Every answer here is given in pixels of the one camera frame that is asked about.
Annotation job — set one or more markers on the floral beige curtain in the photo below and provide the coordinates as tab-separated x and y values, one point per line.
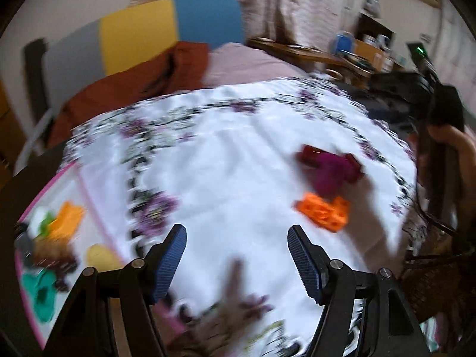
297	3

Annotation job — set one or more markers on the teal funnel-shaped toy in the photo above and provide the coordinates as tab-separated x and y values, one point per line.
39	297

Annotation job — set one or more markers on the dark brown toy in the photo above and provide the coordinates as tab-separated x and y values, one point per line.
52	251

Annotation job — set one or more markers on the dark shelf unit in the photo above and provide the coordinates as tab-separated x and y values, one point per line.
372	26

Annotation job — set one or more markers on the black upright post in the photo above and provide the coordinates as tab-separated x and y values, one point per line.
35	74

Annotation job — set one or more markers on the dark bulky object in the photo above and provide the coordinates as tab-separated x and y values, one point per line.
394	89

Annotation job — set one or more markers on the small green toy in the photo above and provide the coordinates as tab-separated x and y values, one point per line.
44	225

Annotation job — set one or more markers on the person's right hand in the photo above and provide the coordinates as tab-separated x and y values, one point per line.
459	145

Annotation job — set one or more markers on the orange toy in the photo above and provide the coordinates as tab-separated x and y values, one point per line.
68	219

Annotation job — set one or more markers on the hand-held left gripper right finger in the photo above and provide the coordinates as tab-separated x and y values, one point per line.
303	264

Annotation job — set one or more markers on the wooden furniture frame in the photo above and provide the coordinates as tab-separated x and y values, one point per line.
297	50

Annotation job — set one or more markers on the blue container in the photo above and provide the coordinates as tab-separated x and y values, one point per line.
342	42

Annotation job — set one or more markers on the orange perforated block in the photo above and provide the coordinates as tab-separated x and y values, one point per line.
319	212

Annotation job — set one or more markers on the black jar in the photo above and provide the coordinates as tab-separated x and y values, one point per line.
24	247

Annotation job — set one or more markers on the red and magenta toy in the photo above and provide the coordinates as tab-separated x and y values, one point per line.
331	174

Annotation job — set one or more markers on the white floral tablecloth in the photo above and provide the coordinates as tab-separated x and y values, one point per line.
241	163

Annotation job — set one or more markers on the brown wicker chair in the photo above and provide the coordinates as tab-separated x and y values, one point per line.
431	286

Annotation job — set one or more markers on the grey yellow blue chair back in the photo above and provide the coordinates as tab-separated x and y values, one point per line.
137	33

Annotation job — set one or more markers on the pink cushion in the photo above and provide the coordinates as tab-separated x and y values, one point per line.
253	67

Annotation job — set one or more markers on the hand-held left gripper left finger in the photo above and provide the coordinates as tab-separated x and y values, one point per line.
174	260

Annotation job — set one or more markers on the person's right forearm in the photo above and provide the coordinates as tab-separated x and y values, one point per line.
469	208

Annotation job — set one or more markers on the orange-brown wooden wardrobe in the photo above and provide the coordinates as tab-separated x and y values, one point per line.
9	130

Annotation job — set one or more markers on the light grey curved armrest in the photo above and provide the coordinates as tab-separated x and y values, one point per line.
35	137

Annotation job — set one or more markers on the tan oval toy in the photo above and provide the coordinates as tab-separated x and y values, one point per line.
100	258

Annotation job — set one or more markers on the pink-rimmed white tray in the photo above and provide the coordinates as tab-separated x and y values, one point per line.
93	230

